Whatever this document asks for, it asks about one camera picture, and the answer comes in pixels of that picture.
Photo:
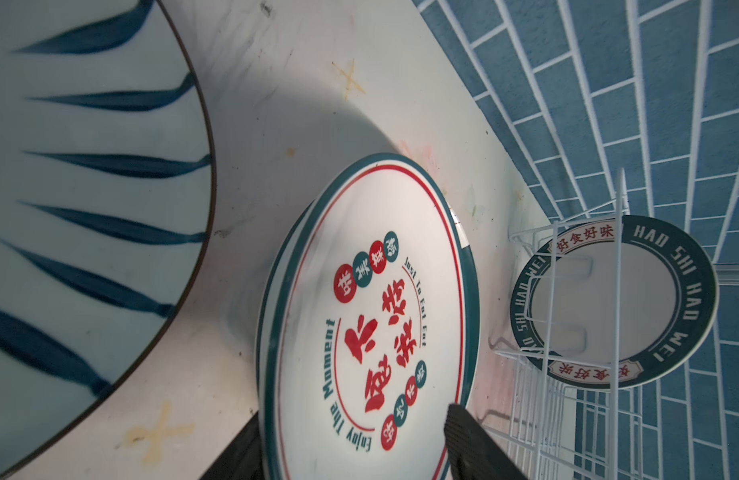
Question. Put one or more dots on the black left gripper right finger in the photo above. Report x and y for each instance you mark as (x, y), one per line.
(472, 453)

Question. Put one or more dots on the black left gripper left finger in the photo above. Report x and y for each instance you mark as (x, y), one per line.
(242, 459)

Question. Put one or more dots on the blue striped white plate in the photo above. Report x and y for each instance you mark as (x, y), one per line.
(107, 193)

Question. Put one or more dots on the white wire dish rack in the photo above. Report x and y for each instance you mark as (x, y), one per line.
(684, 425)

